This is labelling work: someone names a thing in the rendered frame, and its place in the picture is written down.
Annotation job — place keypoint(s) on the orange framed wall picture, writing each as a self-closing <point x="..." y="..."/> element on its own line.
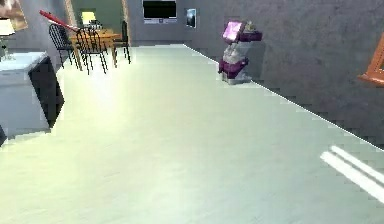
<point x="376" y="66"/>

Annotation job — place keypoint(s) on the white and black cabinet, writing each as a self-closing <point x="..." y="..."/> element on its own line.
<point x="25" y="90"/>

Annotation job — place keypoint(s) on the brown framed wall picture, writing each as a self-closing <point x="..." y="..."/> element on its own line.
<point x="13" y="13"/>

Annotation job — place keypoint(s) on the small framed wall picture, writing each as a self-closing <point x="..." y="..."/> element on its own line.
<point x="191" y="17"/>

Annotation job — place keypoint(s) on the wooden dining table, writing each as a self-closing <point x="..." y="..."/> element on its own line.
<point x="101" y="34"/>

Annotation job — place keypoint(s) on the yellow window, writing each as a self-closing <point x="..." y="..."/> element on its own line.
<point x="88" y="17"/>

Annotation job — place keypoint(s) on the white table lamp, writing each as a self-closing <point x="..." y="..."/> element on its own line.
<point x="5" y="28"/>

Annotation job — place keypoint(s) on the purple and grey stand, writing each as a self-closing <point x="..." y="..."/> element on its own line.
<point x="237" y="55"/>

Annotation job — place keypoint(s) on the black television set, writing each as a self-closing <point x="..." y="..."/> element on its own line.
<point x="159" y="10"/>

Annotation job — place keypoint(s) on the red baseball bat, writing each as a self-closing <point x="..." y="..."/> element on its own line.
<point x="55" y="19"/>

